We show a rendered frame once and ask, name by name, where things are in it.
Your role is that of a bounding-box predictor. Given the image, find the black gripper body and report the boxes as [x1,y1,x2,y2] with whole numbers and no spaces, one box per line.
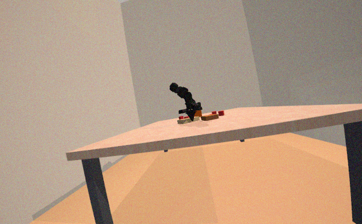
[178,100,202,114]

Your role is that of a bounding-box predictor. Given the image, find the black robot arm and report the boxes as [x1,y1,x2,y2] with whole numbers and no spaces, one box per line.
[170,83,201,109]

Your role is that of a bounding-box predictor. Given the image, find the tan board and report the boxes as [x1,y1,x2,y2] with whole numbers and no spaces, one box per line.
[177,117,200,124]

